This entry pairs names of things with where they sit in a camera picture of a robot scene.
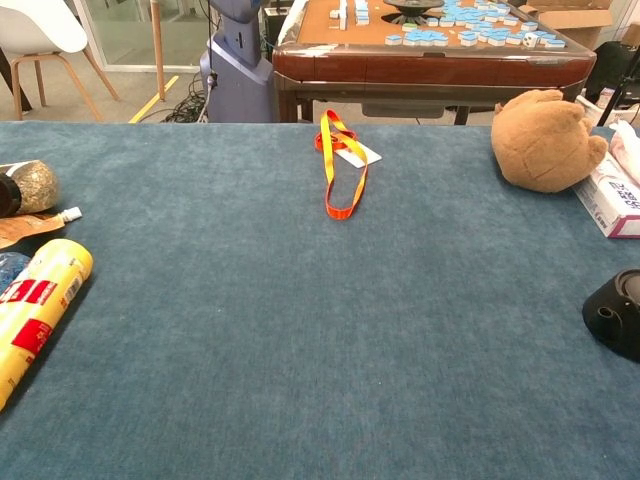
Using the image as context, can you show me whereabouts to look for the black teapot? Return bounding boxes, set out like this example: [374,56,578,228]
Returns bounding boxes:
[581,268,640,364]

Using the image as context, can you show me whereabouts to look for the brown plush toy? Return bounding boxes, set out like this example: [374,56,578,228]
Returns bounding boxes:
[490,88,610,194]

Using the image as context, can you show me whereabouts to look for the blue table cloth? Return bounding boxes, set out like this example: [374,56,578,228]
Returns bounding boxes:
[0,121,640,480]

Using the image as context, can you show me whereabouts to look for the white badge card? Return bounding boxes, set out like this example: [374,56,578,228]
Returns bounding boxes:
[333,145,383,168]

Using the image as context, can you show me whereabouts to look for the blue grey machine base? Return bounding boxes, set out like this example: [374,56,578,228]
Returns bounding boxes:
[199,0,275,124]

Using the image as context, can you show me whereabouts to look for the brown mahjong table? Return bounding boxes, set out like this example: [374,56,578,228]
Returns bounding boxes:
[272,0,598,126]

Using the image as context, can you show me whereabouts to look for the wooden pole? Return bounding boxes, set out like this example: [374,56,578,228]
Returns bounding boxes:
[149,0,167,103]

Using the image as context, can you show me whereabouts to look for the black round dish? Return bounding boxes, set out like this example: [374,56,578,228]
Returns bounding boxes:
[383,0,445,15]

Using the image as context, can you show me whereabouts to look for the yellow bottle with green cap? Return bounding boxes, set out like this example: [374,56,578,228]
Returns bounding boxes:
[0,238,95,412]

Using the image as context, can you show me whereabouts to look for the glass jar with black lid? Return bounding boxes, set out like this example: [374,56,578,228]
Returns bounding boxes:
[0,159,61,219]

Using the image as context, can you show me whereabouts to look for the white pink toothpaste box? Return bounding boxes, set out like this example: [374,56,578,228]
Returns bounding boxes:
[573,152,640,239]

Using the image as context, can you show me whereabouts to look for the brown spout pouch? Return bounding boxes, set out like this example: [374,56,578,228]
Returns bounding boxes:
[0,206,83,250]

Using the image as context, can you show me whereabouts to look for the black tripod stand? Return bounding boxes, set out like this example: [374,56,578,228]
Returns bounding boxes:
[597,59,640,126]

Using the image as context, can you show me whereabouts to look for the cardboard box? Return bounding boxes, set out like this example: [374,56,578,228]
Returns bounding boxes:
[519,0,614,50]

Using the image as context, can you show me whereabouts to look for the white chair with wooden legs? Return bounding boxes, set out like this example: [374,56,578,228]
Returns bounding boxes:
[0,0,120,121]

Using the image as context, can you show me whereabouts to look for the orange lanyard strap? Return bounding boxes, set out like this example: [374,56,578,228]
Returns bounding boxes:
[313,109,370,221]

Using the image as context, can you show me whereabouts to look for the black floor cable bundle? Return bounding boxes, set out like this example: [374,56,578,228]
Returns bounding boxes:
[159,74,209,124]

